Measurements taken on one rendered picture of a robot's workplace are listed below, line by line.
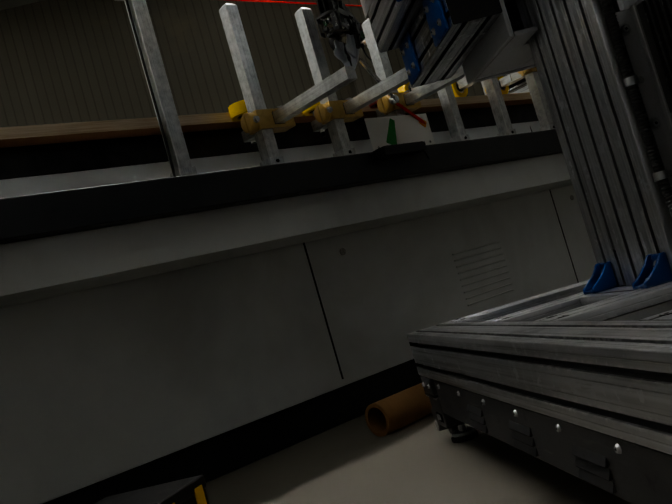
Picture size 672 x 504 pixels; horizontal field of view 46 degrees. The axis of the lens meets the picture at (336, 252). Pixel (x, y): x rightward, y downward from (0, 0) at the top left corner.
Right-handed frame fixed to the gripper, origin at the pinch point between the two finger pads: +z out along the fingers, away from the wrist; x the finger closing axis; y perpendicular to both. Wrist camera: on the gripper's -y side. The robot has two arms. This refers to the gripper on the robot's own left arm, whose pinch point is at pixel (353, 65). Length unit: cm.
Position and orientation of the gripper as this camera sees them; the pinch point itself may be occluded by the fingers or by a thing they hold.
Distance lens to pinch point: 219.6
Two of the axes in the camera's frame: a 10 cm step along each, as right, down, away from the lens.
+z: 2.8, 9.6, -0.6
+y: -4.7, 0.8, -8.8
